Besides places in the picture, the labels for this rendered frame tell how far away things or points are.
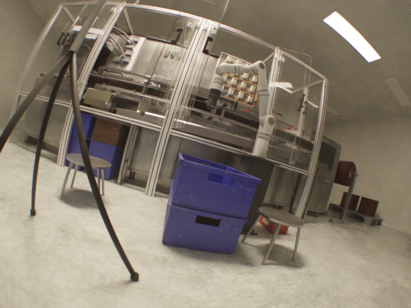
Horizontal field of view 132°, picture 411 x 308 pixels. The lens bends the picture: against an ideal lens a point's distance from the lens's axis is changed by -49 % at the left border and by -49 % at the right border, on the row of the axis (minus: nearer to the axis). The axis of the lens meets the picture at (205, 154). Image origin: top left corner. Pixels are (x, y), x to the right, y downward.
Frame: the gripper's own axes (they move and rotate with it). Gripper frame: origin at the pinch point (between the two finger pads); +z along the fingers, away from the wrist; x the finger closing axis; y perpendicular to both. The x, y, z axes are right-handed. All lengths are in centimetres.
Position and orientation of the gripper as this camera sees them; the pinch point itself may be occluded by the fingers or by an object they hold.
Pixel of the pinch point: (211, 117)
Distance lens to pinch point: 115.7
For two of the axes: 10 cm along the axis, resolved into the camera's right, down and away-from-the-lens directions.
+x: 3.0, 0.9, -9.5
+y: -9.2, -2.5, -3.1
